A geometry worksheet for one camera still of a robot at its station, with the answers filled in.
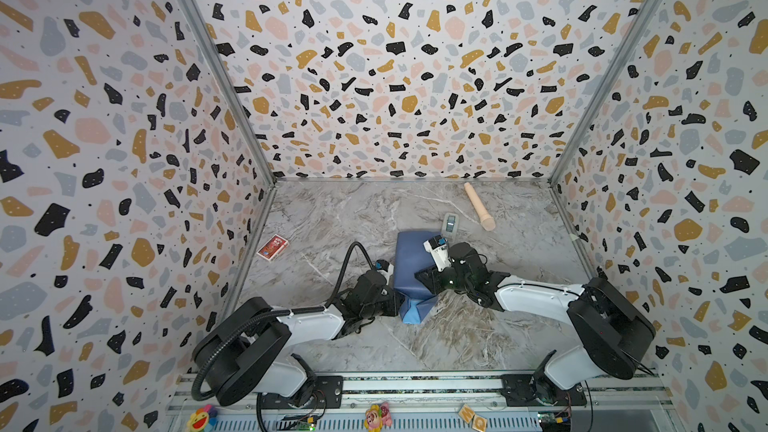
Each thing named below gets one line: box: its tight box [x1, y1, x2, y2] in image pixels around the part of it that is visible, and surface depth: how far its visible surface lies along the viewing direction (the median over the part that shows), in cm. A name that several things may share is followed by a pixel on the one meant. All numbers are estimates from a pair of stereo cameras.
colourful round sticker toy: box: [187, 404, 218, 432], surface depth 70 cm
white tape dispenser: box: [442, 212, 459, 238], surface depth 105 cm
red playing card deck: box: [256, 234, 290, 262], surface depth 102 cm
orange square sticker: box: [458, 404, 488, 432], surface depth 71 cm
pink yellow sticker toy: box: [364, 402, 392, 432], surface depth 70 cm
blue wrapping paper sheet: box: [394, 231, 442, 324], surface depth 88 cm
